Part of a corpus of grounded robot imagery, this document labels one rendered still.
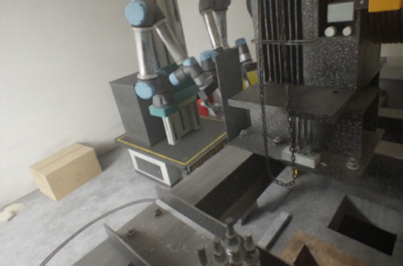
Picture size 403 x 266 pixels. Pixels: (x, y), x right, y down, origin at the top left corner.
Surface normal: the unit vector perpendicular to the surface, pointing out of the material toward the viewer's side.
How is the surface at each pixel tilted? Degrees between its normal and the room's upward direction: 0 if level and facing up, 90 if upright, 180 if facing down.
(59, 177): 90
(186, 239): 0
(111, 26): 90
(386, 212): 90
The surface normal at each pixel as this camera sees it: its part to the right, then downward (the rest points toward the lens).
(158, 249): -0.16, -0.91
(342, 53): -0.66, 0.38
